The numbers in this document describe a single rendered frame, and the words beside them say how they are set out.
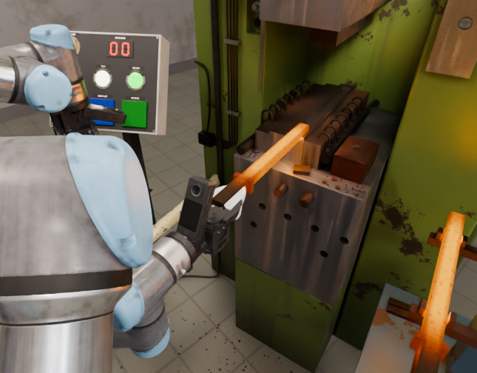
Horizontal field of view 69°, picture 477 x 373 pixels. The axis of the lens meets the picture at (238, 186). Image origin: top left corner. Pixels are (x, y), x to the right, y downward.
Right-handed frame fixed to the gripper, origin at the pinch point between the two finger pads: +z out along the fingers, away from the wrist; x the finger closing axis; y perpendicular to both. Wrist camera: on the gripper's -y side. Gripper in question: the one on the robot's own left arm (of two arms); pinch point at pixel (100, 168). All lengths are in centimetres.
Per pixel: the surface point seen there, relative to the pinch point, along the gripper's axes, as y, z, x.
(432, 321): -21, -1, 78
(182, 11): -209, 29, -273
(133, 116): -15.3, -7.0, -8.3
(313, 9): -43, -37, 30
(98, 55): -14.9, -21.2, -22.8
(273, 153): -30.6, -7.7, 33.3
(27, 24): -54, 19, -273
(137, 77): -20.2, -16.5, -11.6
